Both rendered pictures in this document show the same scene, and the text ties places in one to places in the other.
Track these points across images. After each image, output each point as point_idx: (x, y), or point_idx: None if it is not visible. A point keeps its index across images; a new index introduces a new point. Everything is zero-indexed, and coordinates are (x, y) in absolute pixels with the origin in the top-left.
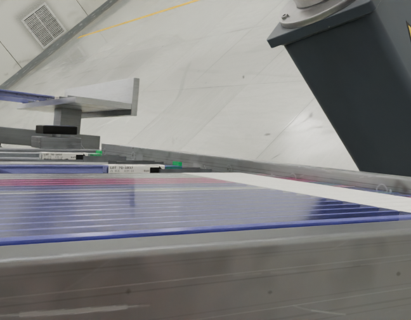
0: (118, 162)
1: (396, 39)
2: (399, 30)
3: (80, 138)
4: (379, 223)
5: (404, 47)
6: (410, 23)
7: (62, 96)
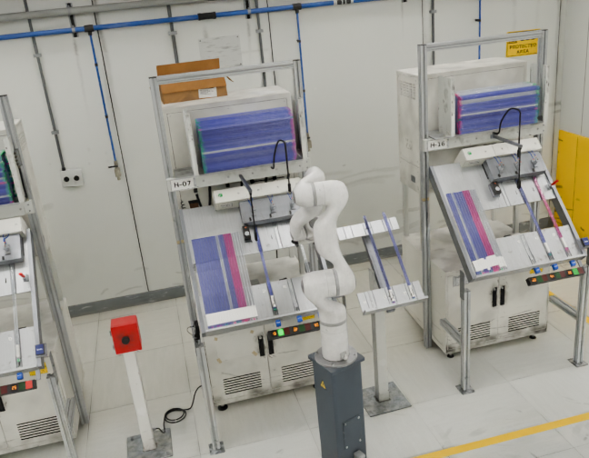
0: (293, 302)
1: (315, 373)
2: (318, 375)
3: (333, 297)
4: (199, 305)
5: (317, 379)
6: (324, 382)
7: (372, 291)
